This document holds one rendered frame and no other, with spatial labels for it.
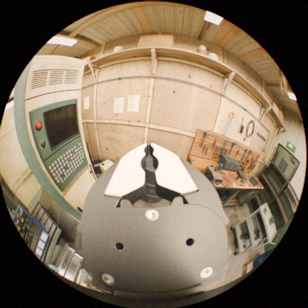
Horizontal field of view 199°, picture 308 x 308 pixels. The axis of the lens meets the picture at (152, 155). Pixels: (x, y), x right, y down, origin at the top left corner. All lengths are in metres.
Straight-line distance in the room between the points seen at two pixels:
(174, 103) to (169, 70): 0.60
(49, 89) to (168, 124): 1.61
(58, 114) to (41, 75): 0.38
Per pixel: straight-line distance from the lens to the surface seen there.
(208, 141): 1.70
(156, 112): 1.55
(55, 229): 1.07
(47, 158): 0.80
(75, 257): 1.16
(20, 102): 0.33
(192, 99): 1.58
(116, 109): 1.82
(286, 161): 3.68
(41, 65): 0.88
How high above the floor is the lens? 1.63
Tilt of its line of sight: 32 degrees down
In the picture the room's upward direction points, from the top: 8 degrees clockwise
